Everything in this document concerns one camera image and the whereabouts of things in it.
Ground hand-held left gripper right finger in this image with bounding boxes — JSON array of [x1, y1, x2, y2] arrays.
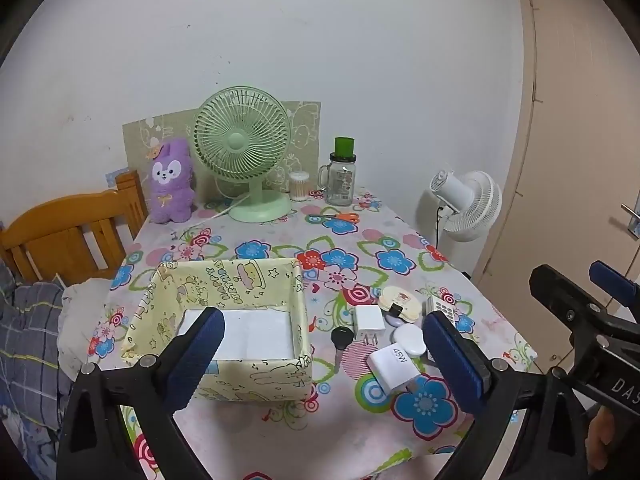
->
[[421, 310, 601, 480]]

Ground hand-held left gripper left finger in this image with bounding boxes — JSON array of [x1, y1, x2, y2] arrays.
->
[[57, 306, 227, 480]]

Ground purple plush toy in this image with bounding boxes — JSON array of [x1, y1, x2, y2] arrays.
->
[[149, 138, 197, 225]]

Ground metal door handle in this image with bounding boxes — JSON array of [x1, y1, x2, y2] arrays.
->
[[620, 203, 640, 236]]

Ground white remote control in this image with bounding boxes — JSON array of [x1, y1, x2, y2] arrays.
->
[[425, 294, 458, 321]]

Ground small white charger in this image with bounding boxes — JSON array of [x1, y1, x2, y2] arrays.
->
[[354, 306, 387, 347]]

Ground black car key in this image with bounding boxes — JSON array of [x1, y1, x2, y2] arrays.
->
[[331, 326, 354, 368]]

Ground yellow cartoon storage box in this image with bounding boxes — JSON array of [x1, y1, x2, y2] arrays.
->
[[121, 257, 314, 403]]

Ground grey plaid blanket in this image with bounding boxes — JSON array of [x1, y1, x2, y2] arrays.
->
[[0, 260, 76, 461]]

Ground beige cartoon wall mat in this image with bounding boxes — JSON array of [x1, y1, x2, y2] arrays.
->
[[122, 101, 322, 196]]

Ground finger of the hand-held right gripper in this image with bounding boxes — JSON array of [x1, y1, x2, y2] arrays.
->
[[588, 260, 640, 311], [529, 264, 640, 347]]

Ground cream round compact mirror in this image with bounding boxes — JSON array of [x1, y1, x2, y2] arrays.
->
[[377, 287, 426, 324]]

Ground black power cable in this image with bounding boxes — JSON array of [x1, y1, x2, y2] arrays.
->
[[435, 202, 448, 251]]

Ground white pillow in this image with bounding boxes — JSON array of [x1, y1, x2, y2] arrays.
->
[[56, 277, 113, 376]]

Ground white round earbuds case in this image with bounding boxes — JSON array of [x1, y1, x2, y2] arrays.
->
[[390, 323, 426, 356]]

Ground green desk fan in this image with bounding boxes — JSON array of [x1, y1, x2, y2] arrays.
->
[[192, 86, 292, 223]]

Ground person's right hand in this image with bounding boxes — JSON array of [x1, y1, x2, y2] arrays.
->
[[586, 404, 622, 472]]

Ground large white charger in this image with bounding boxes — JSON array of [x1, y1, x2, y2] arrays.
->
[[366, 344, 425, 397]]

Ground cotton swab jar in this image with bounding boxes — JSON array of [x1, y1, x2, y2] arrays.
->
[[289, 171, 312, 203]]

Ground white fan cable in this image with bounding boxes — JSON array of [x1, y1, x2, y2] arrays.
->
[[192, 194, 251, 223]]

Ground white standing fan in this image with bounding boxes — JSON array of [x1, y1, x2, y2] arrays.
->
[[430, 169, 503, 261]]

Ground floral tablecloth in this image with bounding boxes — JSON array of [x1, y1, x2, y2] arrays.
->
[[87, 187, 538, 480]]

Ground beige door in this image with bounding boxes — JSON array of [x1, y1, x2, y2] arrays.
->
[[470, 0, 640, 376]]

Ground orange handled scissors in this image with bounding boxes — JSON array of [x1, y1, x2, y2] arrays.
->
[[307, 211, 360, 225]]

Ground glass jar with green lid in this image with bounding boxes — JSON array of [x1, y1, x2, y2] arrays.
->
[[318, 136, 357, 207]]

